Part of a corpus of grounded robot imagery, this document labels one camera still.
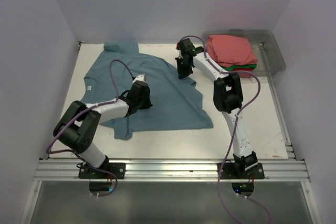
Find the blue t-shirt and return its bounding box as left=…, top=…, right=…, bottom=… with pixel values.
left=81, top=42, right=213, bottom=140

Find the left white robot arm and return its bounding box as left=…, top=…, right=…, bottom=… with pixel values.
left=53, top=80, right=152, bottom=178

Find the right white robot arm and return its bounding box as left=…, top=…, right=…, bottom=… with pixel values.
left=175, top=36, right=258, bottom=179

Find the folded pink t-shirt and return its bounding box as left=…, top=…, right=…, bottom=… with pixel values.
left=206, top=35, right=258, bottom=67

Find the folded red t-shirt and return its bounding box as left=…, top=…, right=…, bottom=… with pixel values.
left=232, top=67, right=254, bottom=78

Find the folded green t-shirt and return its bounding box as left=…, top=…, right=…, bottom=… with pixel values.
left=222, top=63, right=257, bottom=71

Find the clear plastic bin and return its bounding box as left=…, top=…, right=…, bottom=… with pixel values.
left=202, top=29, right=286, bottom=77

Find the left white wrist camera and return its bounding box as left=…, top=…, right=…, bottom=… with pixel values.
left=132, top=73, right=146, bottom=83

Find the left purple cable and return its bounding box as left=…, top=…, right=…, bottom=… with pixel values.
left=46, top=60, right=139, bottom=197

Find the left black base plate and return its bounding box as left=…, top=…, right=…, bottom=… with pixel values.
left=76, top=162, right=126, bottom=179

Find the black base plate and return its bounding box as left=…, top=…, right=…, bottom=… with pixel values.
left=76, top=162, right=126, bottom=179
left=217, top=162, right=265, bottom=179

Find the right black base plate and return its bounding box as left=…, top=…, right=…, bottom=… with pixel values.
left=217, top=162, right=265, bottom=179

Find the aluminium mounting rail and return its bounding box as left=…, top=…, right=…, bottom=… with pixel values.
left=33, top=158, right=310, bottom=182

